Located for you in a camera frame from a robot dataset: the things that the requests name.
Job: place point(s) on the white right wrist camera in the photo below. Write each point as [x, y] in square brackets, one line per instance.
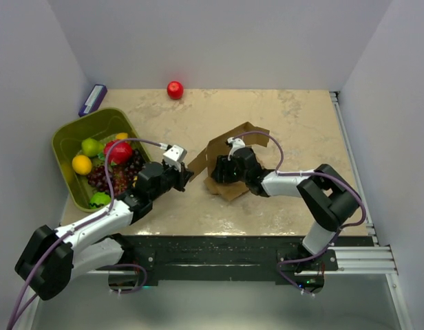
[235, 143]

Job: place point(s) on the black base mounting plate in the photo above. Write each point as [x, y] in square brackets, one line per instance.
[278, 259]

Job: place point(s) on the green pear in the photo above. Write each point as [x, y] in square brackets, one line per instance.
[91, 147]

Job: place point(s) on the small orange fruit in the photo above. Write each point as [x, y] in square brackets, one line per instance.
[121, 136]

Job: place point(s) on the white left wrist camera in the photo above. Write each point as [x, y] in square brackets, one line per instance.
[174, 156]

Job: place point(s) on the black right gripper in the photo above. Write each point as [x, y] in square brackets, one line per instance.
[224, 163]

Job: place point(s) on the olive green plastic bin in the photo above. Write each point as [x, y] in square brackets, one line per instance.
[102, 125]

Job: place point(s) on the brown cardboard paper box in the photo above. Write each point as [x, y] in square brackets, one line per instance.
[206, 159]

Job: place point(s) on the purple white small box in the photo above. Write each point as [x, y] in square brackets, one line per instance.
[93, 101]

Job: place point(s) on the dark purple grapes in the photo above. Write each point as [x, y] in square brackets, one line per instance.
[121, 175]

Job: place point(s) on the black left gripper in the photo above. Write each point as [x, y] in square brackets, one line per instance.
[182, 177]

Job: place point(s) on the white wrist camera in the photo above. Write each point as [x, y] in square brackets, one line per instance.
[235, 143]
[174, 156]

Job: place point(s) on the red dragon fruit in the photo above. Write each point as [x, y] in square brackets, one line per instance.
[120, 153]

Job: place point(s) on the yellow lemon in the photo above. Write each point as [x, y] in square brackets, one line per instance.
[82, 165]

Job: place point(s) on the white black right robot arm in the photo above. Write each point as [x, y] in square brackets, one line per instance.
[330, 200]

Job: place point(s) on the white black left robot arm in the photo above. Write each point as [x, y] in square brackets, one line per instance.
[53, 257]

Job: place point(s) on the red apple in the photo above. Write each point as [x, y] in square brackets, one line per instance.
[175, 90]

